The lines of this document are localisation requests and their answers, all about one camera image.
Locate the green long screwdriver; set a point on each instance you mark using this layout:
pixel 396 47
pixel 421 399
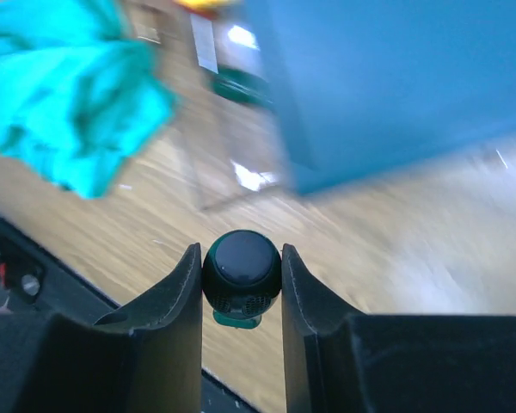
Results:
pixel 240 87

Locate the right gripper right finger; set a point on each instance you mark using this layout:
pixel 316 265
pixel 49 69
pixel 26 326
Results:
pixel 339 359

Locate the teal drawer cabinet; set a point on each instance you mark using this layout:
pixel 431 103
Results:
pixel 362 87

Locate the green small screwdriver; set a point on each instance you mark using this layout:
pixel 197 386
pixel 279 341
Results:
pixel 241 278

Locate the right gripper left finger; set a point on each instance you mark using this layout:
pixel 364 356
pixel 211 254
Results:
pixel 144 357

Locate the green cloth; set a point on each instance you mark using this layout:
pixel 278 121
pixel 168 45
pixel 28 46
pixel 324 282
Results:
pixel 79 94

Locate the clear drawer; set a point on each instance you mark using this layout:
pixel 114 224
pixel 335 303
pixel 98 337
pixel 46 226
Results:
pixel 230 150

